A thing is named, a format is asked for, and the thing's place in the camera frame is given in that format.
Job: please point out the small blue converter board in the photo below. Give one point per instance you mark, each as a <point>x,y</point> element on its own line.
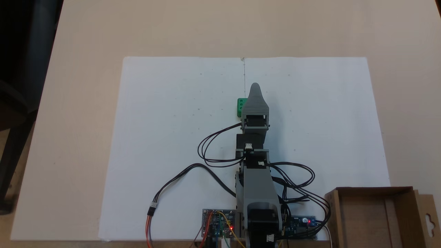
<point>300,224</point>

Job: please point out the dark motor controller board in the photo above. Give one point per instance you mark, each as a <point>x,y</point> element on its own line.
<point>215,222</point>

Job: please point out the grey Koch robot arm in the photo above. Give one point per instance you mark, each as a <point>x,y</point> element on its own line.
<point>256,186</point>

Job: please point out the white paper sheet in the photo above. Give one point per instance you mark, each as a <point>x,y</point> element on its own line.
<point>320,124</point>
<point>165,131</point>

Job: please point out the green dice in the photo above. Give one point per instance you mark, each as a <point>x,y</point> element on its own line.
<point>239,106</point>

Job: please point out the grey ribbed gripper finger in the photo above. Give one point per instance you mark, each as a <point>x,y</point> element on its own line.
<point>255,101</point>

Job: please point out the brown cardboard box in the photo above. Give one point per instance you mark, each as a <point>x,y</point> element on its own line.
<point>375,220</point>

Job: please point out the black chair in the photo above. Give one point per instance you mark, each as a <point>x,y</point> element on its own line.
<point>13,103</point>

